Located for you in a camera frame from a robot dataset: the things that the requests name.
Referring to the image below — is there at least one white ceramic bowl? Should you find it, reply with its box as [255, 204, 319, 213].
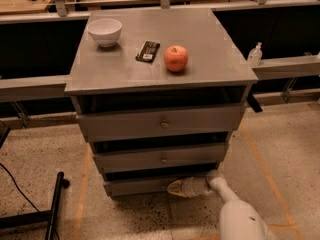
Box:
[87, 19, 122, 47]

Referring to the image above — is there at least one grey middle drawer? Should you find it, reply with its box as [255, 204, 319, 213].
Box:
[93, 143, 228, 173]

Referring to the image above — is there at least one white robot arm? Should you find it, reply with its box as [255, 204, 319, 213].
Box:
[167, 170, 277, 240]

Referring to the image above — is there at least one black metal stand base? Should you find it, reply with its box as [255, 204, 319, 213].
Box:
[0, 171, 70, 240]

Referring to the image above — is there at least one clear hand sanitizer bottle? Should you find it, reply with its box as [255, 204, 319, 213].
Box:
[247, 42, 262, 67]

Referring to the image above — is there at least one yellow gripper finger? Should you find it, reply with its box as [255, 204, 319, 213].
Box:
[167, 180, 183, 191]
[168, 190, 188, 198]

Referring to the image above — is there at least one grey wooden drawer cabinet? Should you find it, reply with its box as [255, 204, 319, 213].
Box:
[65, 7, 260, 198]

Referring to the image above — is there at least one grey drawer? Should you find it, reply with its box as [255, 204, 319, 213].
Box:
[77, 104, 245, 142]
[93, 143, 228, 173]
[103, 164, 215, 197]

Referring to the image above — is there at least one black chocolate bar wrapper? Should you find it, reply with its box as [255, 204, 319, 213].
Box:
[135, 41, 160, 63]

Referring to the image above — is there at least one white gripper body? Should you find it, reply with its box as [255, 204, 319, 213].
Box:
[181, 177, 211, 198]

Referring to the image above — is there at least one grey bottom drawer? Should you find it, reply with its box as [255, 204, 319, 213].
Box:
[103, 164, 215, 197]

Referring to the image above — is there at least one red apple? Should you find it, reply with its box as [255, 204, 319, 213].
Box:
[164, 45, 189, 72]

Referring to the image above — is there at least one grey metal rail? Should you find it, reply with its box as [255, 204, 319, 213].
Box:
[0, 55, 320, 103]

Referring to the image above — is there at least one black floor cable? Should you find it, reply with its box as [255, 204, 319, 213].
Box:
[0, 161, 41, 213]

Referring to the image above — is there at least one grey top drawer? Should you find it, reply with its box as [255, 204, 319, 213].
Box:
[77, 104, 245, 142]

